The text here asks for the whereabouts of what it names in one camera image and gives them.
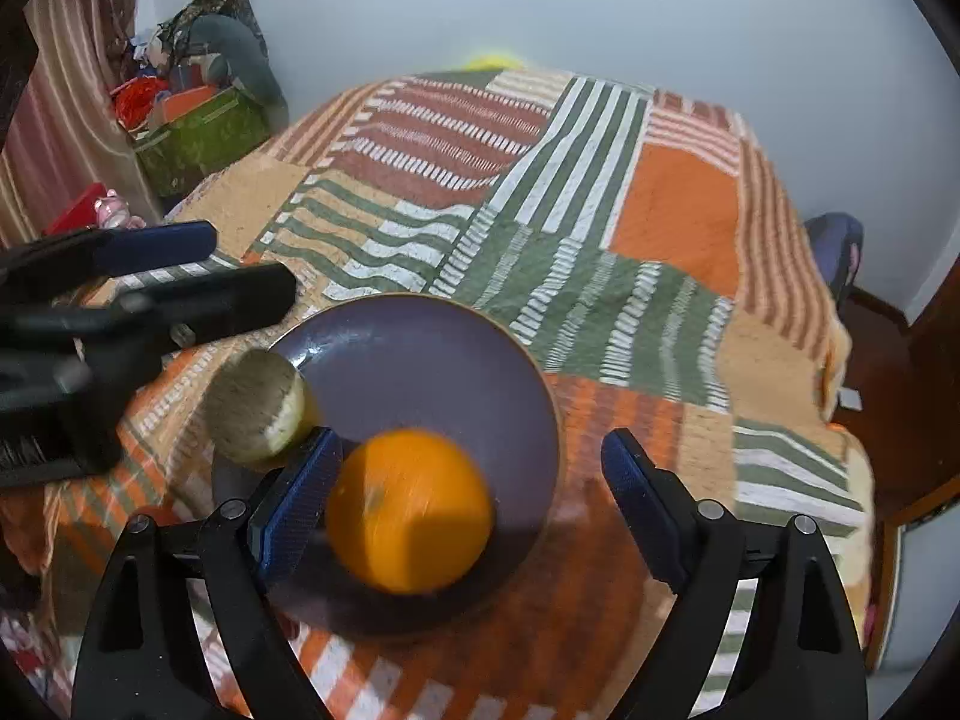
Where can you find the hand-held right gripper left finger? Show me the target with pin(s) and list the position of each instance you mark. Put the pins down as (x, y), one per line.
(300, 495)

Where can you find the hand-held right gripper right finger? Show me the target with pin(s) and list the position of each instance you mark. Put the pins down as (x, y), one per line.
(637, 495)

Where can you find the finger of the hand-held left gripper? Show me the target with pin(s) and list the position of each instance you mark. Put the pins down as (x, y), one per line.
(225, 296)
(157, 244)

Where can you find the yellow-green guava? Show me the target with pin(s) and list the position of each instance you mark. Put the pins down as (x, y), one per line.
(255, 409)

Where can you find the orange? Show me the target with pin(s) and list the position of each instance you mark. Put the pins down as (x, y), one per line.
(409, 510)

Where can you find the purple plate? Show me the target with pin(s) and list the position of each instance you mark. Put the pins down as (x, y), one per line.
(420, 390)

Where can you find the pink toy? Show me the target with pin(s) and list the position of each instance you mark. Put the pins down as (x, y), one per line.
(116, 211)

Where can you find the red bag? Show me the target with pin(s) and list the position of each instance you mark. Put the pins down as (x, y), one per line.
(75, 210)

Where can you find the green storage box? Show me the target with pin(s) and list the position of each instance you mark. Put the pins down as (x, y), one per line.
(202, 135)

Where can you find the striped curtain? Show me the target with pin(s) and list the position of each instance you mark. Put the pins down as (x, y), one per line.
(52, 90)

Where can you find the pile of clothes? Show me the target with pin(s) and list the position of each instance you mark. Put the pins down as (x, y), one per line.
(202, 45)

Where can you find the wooden furniture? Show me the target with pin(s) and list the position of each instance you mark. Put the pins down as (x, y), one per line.
(911, 465)

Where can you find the patchwork striped blanket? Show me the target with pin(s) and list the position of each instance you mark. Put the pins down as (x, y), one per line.
(525, 240)

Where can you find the blue chair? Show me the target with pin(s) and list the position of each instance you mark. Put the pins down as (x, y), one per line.
(836, 247)

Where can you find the yellow object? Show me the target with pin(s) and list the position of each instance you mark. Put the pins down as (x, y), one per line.
(491, 60)

